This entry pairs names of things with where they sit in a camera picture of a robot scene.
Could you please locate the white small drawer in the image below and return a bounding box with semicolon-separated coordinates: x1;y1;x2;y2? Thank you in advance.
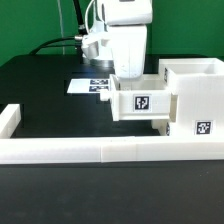
100;74;177;121

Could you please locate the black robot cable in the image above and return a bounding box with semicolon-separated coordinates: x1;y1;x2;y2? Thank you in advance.
29;0;89;56

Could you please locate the white sheet with markers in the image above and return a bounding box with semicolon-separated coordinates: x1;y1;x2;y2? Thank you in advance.
67;79;109;94

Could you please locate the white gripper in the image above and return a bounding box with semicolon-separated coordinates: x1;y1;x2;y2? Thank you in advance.
111;25;147;79

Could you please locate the white drawer with knob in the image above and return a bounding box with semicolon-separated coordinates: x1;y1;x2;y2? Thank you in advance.
151;120;170;136

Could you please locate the white drawer cabinet box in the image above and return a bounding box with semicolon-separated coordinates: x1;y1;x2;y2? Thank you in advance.
158;58;224;137

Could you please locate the thin grey cable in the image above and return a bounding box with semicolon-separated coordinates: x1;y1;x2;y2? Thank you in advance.
57;0;66;56

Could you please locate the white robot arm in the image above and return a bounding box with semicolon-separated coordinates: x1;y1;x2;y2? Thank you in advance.
81;0;153;80

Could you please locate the white U-shaped table fence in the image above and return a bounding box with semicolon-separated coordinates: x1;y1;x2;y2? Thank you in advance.
0;104;224;164

